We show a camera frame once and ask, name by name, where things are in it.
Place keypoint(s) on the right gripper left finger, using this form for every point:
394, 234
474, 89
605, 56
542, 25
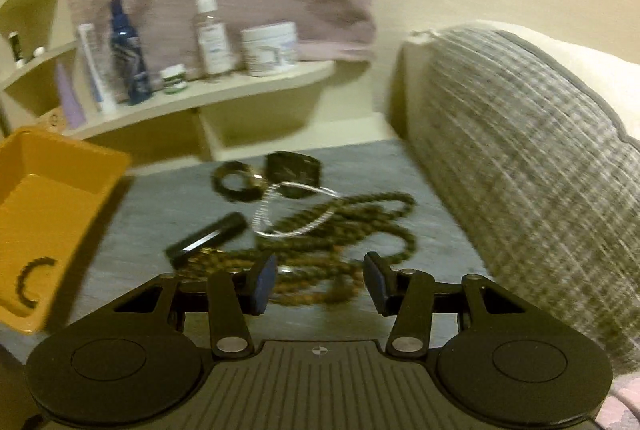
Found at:
233, 296

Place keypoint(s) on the dark blue spray bottle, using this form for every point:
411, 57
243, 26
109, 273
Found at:
128, 56

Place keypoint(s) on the white blue cream tube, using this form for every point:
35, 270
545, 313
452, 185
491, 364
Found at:
99, 71

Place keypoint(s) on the lying black white tube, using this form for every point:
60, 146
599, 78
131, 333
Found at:
37, 52

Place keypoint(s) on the upright black white tube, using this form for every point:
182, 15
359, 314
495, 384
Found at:
15, 44

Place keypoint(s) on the grey plaid pillow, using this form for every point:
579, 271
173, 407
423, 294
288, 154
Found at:
540, 174

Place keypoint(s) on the lilac cosmetic tube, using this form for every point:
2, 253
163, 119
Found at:
72, 109

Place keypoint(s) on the large white cream jar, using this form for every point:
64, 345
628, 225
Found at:
270, 49

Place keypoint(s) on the small green white jar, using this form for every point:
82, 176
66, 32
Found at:
174, 79

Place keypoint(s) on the clear spray bottle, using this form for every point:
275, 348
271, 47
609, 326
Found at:
213, 40

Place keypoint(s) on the orange plastic tray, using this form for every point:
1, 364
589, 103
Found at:
52, 190

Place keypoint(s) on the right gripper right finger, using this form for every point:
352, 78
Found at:
409, 296

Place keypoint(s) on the pink patterned bedsheet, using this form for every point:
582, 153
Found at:
620, 410

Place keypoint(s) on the black square watch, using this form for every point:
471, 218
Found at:
298, 175

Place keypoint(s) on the small cardboard box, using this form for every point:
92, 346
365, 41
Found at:
53, 121

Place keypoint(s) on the black cylindrical case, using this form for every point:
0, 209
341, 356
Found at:
212, 236

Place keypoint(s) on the cream corner shelf unit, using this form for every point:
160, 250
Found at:
315, 105

